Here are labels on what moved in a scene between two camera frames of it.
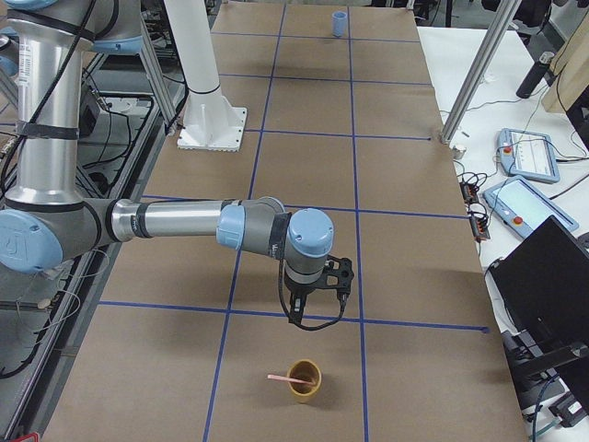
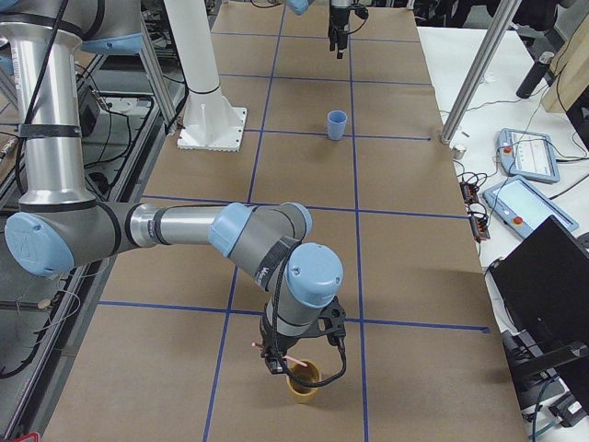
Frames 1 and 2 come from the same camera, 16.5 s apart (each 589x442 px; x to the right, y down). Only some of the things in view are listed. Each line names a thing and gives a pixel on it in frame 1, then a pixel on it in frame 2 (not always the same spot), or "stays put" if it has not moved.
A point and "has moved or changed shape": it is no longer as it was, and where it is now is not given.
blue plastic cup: (338, 23) has moved or changed shape
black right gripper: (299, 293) -> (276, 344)
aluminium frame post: (489, 51) stays put
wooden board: (570, 63) stays put
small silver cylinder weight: (458, 152) stays put
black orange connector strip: (479, 220) stays put
